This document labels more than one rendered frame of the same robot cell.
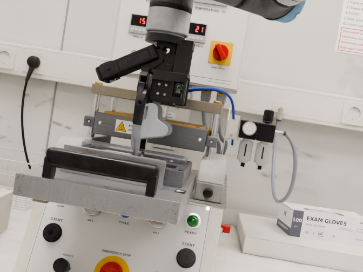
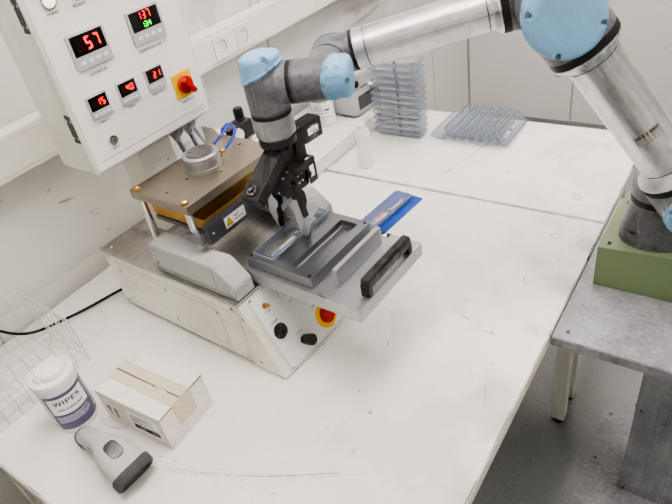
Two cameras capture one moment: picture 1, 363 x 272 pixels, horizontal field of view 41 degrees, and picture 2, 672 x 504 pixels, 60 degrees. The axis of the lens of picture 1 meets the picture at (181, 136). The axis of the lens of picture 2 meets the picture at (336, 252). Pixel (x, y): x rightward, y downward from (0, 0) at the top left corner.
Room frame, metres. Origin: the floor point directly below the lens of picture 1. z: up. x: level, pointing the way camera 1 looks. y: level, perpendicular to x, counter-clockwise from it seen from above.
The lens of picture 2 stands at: (0.18, 0.82, 1.66)
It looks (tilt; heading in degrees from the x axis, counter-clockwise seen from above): 36 degrees down; 307
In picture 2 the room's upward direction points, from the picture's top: 11 degrees counter-clockwise
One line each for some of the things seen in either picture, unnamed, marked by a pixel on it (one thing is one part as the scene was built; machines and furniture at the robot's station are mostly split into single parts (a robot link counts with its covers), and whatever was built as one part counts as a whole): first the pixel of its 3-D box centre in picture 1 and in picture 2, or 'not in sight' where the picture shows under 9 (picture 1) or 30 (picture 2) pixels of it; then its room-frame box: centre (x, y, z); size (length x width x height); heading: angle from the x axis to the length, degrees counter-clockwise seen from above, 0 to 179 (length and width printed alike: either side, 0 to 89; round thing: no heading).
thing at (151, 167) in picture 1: (101, 171); (386, 264); (0.62, 0.10, 0.99); 0.15 x 0.02 x 0.04; 85
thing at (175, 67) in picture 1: (165, 71); (286, 162); (0.85, 0.05, 1.15); 0.09 x 0.08 x 0.12; 85
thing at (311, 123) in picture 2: not in sight; (306, 128); (1.33, -0.66, 0.83); 0.09 x 0.06 x 0.07; 80
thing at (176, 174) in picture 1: (129, 163); (309, 243); (0.81, 0.08, 0.98); 0.20 x 0.17 x 0.03; 85
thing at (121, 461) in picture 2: not in sight; (103, 450); (1.01, 0.55, 0.79); 0.20 x 0.08 x 0.08; 177
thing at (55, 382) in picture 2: not in sight; (63, 393); (1.16, 0.51, 0.82); 0.09 x 0.09 x 0.15
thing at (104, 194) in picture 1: (122, 173); (329, 254); (0.76, 0.08, 0.97); 0.30 x 0.22 x 0.08; 175
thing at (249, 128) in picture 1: (254, 138); (239, 139); (1.17, -0.18, 1.05); 0.15 x 0.05 x 0.15; 85
